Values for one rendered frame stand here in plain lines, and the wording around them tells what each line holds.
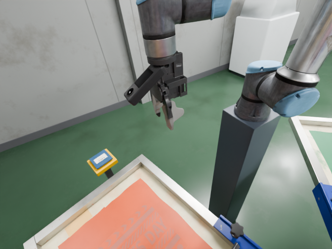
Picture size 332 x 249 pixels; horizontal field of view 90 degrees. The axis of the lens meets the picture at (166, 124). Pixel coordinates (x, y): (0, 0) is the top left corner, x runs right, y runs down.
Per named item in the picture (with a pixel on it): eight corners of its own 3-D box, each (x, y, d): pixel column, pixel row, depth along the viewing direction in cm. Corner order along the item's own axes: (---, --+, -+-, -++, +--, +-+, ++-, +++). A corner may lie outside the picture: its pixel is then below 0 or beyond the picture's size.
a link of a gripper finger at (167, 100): (175, 118, 46) (167, 86, 42) (171, 120, 45) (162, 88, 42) (168, 114, 50) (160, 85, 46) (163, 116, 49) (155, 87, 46)
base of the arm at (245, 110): (249, 99, 86) (253, 81, 79) (277, 113, 75) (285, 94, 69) (227, 109, 81) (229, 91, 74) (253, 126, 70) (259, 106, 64)
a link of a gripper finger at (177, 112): (189, 126, 50) (183, 97, 47) (172, 134, 48) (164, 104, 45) (184, 123, 53) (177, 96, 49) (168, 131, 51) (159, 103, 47)
